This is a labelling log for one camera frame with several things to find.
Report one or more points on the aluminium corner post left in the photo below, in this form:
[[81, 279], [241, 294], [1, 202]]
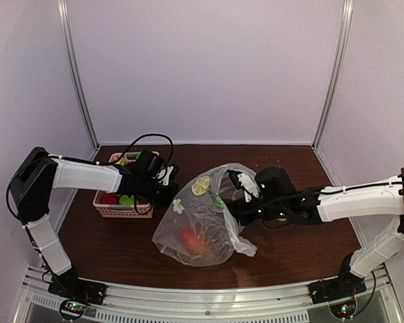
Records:
[[75, 74]]

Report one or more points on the green bumpy fruit front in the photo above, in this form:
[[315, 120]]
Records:
[[127, 200]]

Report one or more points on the red bumpy fruit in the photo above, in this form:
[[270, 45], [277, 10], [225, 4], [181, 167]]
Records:
[[109, 199]]

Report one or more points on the red orange mango fruit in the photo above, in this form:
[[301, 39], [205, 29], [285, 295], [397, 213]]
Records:
[[195, 245]]

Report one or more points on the aluminium corner post right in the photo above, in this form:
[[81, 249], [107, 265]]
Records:
[[340, 53]]

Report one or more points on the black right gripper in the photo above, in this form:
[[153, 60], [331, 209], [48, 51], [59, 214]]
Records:
[[244, 219]]

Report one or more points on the aluminium corner post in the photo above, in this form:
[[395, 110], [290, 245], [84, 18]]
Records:
[[340, 53], [75, 74]]

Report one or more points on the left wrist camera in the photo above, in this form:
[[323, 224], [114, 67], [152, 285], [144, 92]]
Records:
[[167, 174]]

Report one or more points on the pink perforated plastic basket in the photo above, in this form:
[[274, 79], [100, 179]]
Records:
[[142, 210]]

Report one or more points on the yellow banana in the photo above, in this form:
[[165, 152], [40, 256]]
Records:
[[121, 161]]

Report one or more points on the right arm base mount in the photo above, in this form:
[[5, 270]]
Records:
[[339, 294]]

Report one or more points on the clear plastic bag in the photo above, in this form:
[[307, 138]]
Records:
[[201, 205]]

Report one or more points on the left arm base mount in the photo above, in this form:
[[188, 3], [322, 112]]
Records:
[[75, 303]]

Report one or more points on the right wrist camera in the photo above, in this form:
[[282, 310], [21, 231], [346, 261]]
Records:
[[244, 182]]

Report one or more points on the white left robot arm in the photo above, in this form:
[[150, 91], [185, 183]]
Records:
[[41, 173]]

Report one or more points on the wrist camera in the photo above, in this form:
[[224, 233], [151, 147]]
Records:
[[167, 174], [244, 182]]

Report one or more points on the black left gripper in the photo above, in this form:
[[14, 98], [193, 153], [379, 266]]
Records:
[[170, 199]]

